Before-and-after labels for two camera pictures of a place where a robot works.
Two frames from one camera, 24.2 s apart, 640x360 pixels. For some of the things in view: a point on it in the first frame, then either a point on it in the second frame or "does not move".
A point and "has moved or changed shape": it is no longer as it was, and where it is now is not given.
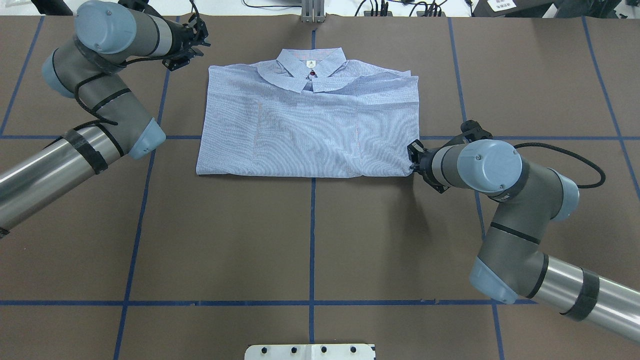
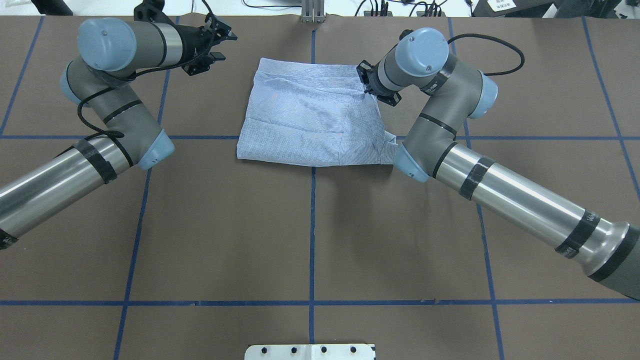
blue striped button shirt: [312, 113] has moved or changed shape
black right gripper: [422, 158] to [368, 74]
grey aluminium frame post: [312, 11] does not move
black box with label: [511, 8] does not move
